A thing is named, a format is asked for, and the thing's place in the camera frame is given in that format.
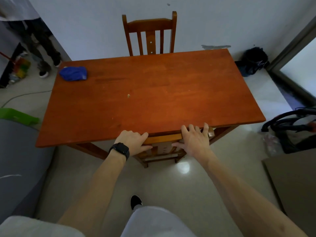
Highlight black vacuum hose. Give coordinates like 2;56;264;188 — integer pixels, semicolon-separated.
261;107;316;154

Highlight grey door frame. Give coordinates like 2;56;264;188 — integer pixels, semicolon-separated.
266;17;316;107

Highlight person's left hand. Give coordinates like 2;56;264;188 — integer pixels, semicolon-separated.
115;130;153;157

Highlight clear plastic bag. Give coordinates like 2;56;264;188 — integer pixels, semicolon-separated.
262;133;285;157

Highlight person's right forearm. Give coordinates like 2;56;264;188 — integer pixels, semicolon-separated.
199;149;308;237

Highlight person's black shoe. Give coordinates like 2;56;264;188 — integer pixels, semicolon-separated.
130;195;143;211

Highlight colourful broom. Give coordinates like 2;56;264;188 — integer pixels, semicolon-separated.
0;51;31;80

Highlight black bag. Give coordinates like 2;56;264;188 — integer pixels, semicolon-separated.
243;47;270;76

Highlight green plastic dustpan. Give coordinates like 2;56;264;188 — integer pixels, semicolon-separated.
0;107;40;126

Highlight brown wooden table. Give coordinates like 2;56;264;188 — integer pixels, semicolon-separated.
35;48;266;161

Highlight grey sofa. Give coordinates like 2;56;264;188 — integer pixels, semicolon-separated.
0;119;55;224

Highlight brown cardboard sheet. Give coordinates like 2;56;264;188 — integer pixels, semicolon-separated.
261;148;316;237

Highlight wooden chair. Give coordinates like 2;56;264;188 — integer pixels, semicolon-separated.
133;126;216;169
122;11;178;57

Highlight person's grey shorts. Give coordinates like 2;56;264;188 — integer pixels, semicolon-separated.
0;206;197;237

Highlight grey floor cable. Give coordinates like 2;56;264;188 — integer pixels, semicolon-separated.
1;90;52;108

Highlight person's left forearm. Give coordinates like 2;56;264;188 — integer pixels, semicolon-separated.
57;150;127;237

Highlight black smartwatch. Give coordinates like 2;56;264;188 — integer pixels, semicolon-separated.
108;142;130;161

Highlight person's right hand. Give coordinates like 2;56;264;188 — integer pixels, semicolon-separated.
171;123;213;160

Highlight blue cloth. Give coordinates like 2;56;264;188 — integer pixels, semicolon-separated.
59;66;88;82

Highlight dark blue bag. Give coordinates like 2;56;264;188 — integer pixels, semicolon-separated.
235;60;250;77

